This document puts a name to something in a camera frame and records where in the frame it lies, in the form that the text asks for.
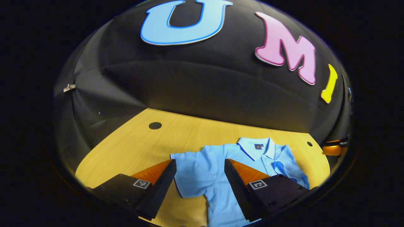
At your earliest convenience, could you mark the black backdrop cloth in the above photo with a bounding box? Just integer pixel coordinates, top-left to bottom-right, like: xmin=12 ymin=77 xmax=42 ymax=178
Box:
xmin=52 ymin=0 xmax=352 ymax=177

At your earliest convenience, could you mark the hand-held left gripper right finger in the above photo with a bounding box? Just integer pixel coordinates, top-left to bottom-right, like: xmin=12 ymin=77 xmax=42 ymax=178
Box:
xmin=224 ymin=159 xmax=318 ymax=222

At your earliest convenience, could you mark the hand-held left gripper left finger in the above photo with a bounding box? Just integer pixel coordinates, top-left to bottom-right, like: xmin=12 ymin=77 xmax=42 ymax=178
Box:
xmin=87 ymin=159 xmax=177 ymax=221

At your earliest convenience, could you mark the light blue polo T-shirt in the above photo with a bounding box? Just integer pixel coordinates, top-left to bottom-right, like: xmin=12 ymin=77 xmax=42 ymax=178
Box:
xmin=170 ymin=137 xmax=310 ymax=227

